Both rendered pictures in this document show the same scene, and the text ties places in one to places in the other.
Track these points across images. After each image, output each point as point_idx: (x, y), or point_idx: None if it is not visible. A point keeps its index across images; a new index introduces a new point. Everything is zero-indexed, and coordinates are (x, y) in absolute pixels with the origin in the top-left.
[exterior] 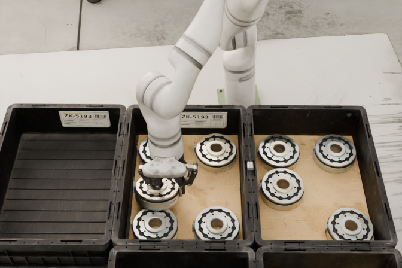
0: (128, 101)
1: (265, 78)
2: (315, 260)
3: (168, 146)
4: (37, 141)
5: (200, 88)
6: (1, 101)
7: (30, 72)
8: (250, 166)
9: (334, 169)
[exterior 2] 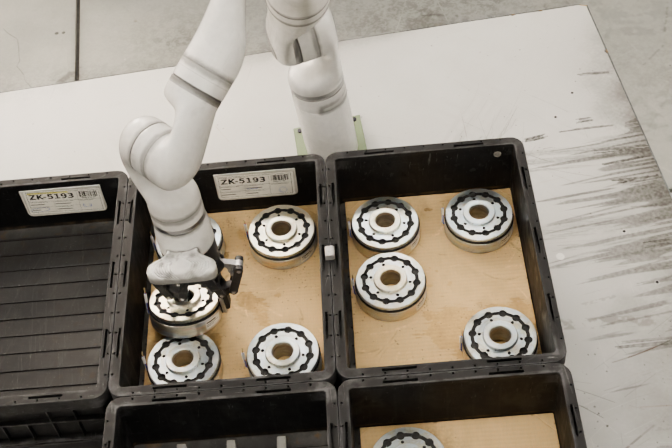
0: None
1: (376, 103)
2: (437, 394)
3: (183, 232)
4: None
5: (265, 129)
6: None
7: None
8: (329, 253)
9: (477, 246)
